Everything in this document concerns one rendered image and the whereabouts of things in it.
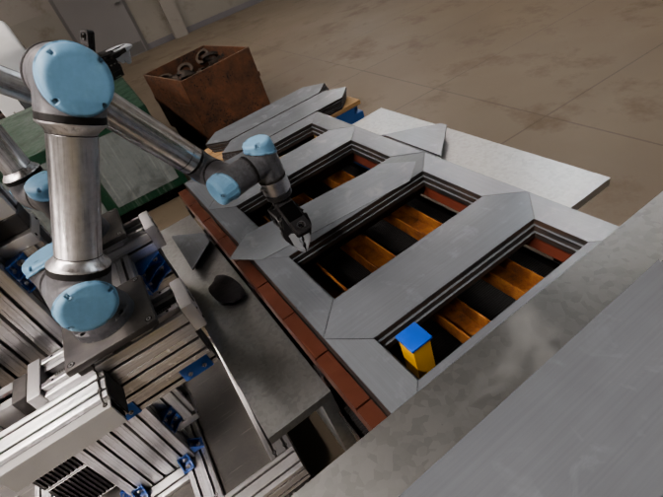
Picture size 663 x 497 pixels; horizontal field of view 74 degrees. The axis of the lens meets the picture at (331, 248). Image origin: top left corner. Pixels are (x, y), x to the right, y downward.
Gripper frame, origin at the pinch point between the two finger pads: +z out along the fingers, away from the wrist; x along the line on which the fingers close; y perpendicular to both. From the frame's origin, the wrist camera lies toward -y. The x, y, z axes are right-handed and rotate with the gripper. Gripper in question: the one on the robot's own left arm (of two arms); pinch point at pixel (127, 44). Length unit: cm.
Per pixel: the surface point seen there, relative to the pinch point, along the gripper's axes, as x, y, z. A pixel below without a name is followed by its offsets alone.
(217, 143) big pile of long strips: -16, 64, 33
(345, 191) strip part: 82, 48, 4
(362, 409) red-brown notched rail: 127, 46, -64
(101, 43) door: -818, 212, 446
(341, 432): 113, 83, -60
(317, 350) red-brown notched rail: 109, 49, -55
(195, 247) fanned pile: 23, 71, -26
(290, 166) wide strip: 47, 53, 17
